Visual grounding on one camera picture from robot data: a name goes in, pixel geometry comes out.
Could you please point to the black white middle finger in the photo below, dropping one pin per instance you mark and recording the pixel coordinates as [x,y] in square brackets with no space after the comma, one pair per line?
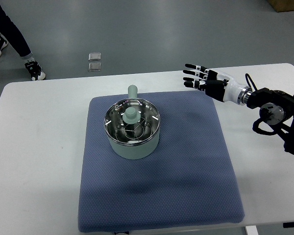
[196,73]

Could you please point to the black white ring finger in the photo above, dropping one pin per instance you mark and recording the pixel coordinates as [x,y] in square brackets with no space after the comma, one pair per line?
[189,81]

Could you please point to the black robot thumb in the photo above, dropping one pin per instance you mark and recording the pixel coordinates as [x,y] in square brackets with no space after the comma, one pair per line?
[199,85]

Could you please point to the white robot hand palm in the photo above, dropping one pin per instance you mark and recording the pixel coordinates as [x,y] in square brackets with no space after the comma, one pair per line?
[223,87]

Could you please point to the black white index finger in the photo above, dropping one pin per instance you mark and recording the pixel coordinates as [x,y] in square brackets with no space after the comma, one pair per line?
[193,68]

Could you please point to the glass lid with green knob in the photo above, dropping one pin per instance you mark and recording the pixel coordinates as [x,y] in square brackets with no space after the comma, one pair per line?
[132,122]

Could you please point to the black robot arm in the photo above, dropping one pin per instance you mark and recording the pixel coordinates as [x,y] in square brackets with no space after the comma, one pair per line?
[276,108]

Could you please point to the blue fabric mat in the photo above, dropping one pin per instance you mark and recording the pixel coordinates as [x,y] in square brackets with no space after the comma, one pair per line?
[188,179]

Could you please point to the cardboard box corner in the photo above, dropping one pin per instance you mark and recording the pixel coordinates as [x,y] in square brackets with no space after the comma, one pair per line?
[282,5]

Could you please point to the lower metal floor plate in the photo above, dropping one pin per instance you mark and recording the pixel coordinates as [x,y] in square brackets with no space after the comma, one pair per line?
[94,66]

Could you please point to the metal floor plate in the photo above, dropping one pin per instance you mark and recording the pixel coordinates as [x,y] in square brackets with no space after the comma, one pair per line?
[94,56]
[94,66]

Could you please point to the upper metal floor plate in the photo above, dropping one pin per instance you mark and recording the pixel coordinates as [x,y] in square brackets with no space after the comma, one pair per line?
[94,56]

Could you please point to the white table leg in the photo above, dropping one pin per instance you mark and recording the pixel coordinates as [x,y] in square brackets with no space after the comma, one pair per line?
[251,230]

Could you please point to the black white sneaker right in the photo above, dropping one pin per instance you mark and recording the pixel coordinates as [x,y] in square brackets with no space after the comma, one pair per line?
[35,70]

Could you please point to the person leg dark trousers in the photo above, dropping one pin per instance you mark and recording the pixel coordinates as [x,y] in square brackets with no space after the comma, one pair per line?
[13,35]

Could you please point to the green pot with handle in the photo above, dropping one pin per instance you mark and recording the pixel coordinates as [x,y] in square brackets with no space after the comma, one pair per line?
[134,152]

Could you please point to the black bracket under table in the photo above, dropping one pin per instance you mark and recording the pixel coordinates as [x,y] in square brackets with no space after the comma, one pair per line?
[288,225]

